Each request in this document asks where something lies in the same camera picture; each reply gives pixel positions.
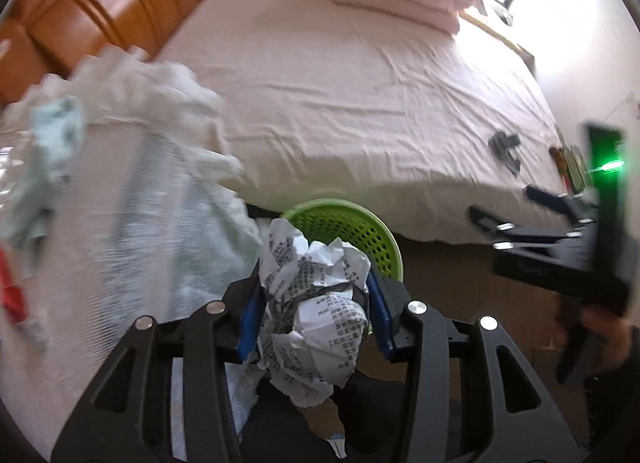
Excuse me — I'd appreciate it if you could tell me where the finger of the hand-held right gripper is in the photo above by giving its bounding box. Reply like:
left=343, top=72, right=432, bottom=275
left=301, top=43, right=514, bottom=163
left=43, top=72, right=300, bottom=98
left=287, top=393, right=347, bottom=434
left=523, top=185, right=597, bottom=224
left=469, top=206, right=592, bottom=255

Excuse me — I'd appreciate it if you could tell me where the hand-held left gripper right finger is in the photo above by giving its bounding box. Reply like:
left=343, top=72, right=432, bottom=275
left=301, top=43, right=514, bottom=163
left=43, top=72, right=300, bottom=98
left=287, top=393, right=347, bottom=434
left=367, top=268, right=587, bottom=463

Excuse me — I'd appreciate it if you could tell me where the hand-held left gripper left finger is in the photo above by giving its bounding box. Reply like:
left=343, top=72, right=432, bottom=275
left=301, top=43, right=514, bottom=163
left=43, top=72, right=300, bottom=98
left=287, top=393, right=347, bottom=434
left=50, top=278, right=271, bottom=463

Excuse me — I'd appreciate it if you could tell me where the printed paper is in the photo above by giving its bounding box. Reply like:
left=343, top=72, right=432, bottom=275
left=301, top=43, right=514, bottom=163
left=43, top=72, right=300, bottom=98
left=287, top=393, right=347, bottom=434
left=256, top=217, right=373, bottom=409

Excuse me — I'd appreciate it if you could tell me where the green plastic basket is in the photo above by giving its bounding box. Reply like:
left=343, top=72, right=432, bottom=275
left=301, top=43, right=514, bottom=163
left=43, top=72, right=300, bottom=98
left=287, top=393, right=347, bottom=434
left=280, top=199, right=406, bottom=339

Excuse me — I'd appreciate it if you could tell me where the red packet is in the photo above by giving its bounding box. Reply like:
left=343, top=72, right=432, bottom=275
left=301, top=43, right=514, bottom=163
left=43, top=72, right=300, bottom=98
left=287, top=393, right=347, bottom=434
left=0, top=243, right=28, bottom=326

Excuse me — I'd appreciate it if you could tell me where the person's right hand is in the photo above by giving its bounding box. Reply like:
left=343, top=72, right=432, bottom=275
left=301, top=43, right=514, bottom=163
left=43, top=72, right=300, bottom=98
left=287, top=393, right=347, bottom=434
left=580, top=309, right=638, bottom=380

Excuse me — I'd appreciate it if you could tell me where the colourful object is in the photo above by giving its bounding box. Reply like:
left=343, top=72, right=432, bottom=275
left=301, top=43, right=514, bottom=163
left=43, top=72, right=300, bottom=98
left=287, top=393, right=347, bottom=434
left=549, top=144, right=590, bottom=194

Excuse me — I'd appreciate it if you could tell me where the dark grey clip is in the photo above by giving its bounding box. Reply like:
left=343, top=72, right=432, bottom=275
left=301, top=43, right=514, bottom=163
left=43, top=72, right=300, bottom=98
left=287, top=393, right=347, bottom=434
left=489, top=131, right=523, bottom=176

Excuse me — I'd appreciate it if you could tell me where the wooden ledge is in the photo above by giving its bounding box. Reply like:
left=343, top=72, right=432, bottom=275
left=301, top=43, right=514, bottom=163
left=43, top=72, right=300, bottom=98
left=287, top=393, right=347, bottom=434
left=460, top=7, right=537, bottom=76

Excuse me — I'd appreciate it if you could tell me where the white lace tablecloth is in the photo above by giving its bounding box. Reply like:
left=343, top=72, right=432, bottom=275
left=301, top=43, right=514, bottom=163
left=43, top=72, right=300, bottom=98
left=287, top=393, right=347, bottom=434
left=0, top=45, right=273, bottom=424

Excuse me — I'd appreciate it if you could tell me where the bed with pink sheet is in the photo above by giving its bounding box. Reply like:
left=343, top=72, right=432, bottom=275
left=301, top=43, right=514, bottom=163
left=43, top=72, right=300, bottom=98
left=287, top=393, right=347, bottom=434
left=152, top=0, right=568, bottom=246

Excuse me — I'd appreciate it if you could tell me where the folded pink quilt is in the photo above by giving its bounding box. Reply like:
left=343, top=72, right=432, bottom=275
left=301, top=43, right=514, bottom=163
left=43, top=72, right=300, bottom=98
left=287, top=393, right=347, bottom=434
left=324, top=0, right=462, bottom=36

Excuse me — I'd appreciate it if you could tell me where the light green towel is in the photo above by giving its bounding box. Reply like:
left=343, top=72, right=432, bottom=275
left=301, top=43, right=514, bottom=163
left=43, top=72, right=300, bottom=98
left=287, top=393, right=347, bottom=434
left=0, top=95, right=90, bottom=250

